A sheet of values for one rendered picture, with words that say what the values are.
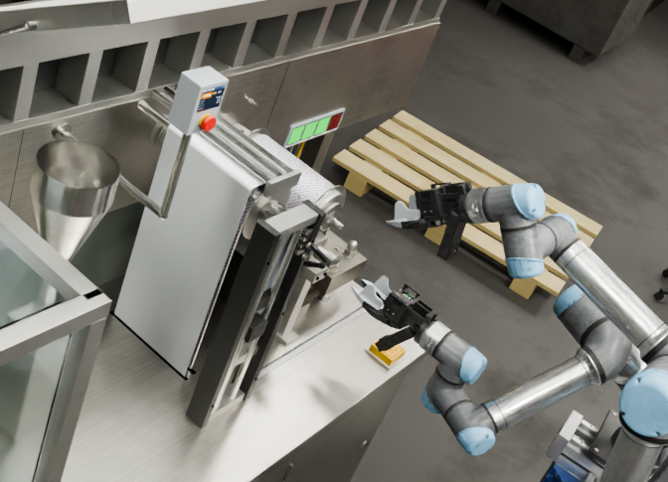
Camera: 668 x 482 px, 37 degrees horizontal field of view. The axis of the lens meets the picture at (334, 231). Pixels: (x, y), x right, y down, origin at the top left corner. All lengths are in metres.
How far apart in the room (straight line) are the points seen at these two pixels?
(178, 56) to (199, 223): 0.38
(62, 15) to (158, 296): 1.00
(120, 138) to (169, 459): 0.68
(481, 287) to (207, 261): 2.70
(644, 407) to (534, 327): 2.64
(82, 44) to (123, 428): 0.79
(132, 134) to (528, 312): 2.85
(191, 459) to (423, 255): 2.72
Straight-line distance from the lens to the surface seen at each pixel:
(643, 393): 2.00
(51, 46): 1.88
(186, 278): 2.17
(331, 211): 2.29
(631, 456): 2.09
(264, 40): 2.45
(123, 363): 2.28
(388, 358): 2.53
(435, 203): 2.12
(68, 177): 1.81
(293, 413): 2.31
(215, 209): 2.04
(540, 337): 4.58
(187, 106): 1.70
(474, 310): 4.51
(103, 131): 2.10
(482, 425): 2.29
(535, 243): 2.06
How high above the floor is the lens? 2.49
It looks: 33 degrees down
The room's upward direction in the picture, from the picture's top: 23 degrees clockwise
